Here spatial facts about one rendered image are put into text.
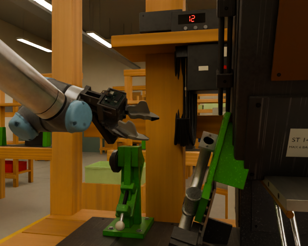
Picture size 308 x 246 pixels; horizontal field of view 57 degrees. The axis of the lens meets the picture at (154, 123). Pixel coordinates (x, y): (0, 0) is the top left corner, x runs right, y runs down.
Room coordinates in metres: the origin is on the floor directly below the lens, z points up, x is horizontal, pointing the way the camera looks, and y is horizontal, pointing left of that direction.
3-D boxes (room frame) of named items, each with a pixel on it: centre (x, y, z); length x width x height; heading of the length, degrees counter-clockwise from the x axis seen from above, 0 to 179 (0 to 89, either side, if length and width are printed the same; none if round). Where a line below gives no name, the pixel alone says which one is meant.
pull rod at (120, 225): (0.85, 0.10, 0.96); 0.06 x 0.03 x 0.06; 168
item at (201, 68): (0.96, -0.20, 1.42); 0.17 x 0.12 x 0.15; 78
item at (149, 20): (1.00, -0.03, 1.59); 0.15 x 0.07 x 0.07; 78
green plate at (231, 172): (0.68, -0.18, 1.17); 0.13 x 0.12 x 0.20; 78
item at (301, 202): (0.61, -0.32, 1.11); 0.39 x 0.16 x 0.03; 168
